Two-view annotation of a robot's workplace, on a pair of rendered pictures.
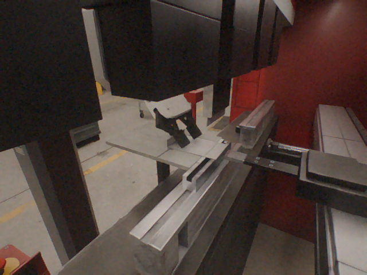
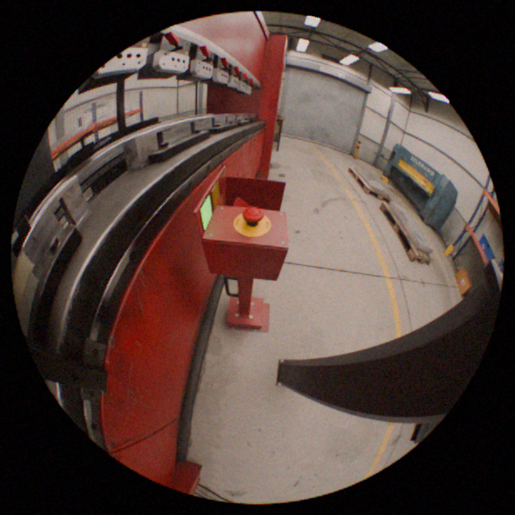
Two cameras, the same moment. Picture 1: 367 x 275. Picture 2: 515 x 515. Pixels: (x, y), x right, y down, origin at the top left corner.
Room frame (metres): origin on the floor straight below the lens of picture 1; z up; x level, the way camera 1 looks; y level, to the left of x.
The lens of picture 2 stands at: (0.48, 0.33, 0.98)
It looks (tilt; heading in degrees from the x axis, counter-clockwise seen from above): 53 degrees down; 153
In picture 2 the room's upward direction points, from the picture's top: 8 degrees clockwise
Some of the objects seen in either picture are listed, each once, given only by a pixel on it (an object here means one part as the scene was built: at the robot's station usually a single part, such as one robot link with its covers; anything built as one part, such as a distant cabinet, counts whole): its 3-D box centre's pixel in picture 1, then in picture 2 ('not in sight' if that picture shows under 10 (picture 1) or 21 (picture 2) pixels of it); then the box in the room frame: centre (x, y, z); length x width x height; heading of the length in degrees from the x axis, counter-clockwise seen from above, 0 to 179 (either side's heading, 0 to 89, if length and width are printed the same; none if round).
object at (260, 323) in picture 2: not in sight; (249, 313); (0.23, 0.45, 0.06); 0.25 x 0.20 x 0.12; 65
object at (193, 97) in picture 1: (193, 121); not in sight; (2.33, -0.04, 0.41); 0.25 x 0.20 x 0.83; 60
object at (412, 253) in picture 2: not in sight; (408, 232); (0.13, 3.28, 0.07); 1.20 x 0.81 x 0.14; 156
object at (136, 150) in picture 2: not in sight; (229, 119); (-0.68, 0.57, 0.92); 1.67 x 0.06 x 0.10; 150
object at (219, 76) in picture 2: not in sight; (215, 71); (-0.43, 0.43, 1.26); 0.15 x 0.09 x 0.17; 150
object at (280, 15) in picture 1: (265, 40); not in sight; (0.78, -0.27, 1.26); 0.15 x 0.09 x 0.17; 150
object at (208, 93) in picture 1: (217, 98); not in sight; (0.41, -0.06, 1.13); 0.10 x 0.02 x 0.10; 150
